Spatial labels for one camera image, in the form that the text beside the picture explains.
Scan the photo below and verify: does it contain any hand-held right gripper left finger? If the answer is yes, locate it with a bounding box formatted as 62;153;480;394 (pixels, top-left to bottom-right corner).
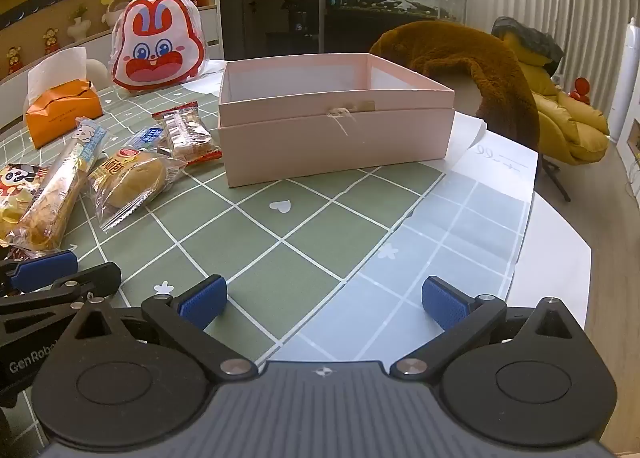
70;275;258;382

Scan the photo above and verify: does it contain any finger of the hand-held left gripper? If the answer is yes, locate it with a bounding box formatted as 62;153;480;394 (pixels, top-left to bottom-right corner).
0;249;79;296
0;261;123;339

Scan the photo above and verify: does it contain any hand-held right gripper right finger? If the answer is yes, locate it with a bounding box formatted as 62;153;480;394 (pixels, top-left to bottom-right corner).
390;275;576;381

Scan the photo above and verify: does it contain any long bread packet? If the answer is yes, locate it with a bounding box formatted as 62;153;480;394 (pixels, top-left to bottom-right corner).
2;117;110;251

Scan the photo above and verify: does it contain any yellow panda snack packet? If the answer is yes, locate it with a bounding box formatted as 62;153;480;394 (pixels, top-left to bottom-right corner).
0;161;51;239

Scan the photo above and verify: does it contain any clear rice cracker packet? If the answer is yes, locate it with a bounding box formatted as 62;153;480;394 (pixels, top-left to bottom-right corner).
151;102;223;166

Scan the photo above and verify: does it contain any pink cardboard box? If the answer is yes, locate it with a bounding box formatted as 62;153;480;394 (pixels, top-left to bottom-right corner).
217;52;457;189

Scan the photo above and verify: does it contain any round bun packet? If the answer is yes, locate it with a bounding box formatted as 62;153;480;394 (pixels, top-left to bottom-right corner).
87;145;187;233

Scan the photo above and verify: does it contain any green checked tablecloth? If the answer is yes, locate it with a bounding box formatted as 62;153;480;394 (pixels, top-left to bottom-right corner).
0;86;533;364

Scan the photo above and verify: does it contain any small blue cookie packet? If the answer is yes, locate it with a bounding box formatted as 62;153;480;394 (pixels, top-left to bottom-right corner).
120;125;168;156

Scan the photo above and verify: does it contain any orange snack bag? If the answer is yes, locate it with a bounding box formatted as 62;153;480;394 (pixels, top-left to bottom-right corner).
25;47;105;150

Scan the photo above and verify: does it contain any white paper sheet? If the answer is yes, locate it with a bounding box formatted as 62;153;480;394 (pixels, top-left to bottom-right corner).
450;113;543;201

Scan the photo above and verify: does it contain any yellow padded chair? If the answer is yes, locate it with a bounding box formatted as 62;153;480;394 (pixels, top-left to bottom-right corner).
492;46;611;202

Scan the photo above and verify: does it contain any brown plush toy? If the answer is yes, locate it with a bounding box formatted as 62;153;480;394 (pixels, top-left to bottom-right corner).
369;21;541;151

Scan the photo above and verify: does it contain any white rabbit face bag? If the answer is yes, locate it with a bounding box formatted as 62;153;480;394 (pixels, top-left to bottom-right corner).
109;0;207;92

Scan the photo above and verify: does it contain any white vase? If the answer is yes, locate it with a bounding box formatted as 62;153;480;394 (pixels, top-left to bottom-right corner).
67;3;91;44

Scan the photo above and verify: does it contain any red toy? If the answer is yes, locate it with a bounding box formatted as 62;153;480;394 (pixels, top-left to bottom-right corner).
567;77;592;104

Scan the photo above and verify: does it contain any white yellow figurine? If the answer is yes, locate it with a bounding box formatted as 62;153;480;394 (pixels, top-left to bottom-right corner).
100;0;137;23

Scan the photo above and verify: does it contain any grey cushion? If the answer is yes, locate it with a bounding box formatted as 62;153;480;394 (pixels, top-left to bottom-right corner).
491;17;565;75

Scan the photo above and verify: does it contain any white tower air conditioner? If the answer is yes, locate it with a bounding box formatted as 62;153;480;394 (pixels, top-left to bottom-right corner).
607;18;640;149

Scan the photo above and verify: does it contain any black water dispenser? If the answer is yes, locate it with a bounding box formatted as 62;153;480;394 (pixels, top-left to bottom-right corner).
265;0;321;59

